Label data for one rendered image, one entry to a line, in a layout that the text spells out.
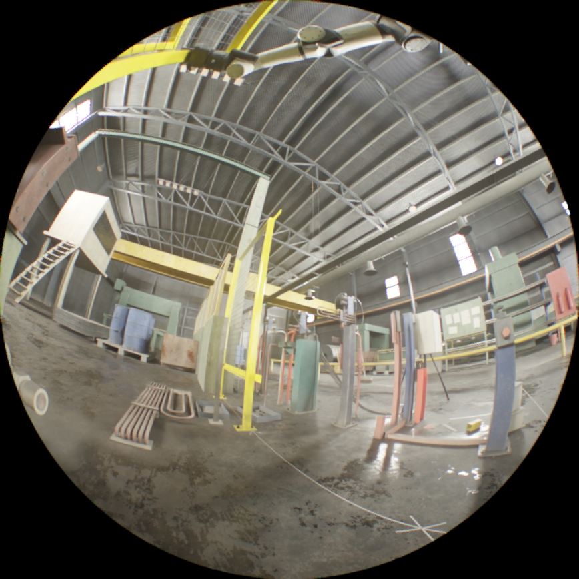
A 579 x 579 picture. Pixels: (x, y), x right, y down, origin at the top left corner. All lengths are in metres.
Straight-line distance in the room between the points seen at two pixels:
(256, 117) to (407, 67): 8.34
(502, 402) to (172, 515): 1.31
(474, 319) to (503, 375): 5.42
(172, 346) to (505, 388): 4.37
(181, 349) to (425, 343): 3.94
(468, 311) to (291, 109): 11.40
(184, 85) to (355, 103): 8.50
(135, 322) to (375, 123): 12.45
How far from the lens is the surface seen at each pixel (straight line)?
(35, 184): 1.32
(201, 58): 0.83
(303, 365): 1.92
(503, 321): 1.06
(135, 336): 4.28
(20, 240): 1.46
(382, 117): 11.39
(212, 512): 0.74
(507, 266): 9.43
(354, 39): 0.72
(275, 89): 10.68
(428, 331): 1.75
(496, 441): 1.20
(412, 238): 10.33
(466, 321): 6.46
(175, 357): 4.02
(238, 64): 0.74
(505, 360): 1.09
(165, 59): 0.74
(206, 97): 11.28
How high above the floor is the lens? 0.56
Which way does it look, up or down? 22 degrees up
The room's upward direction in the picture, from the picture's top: 5 degrees clockwise
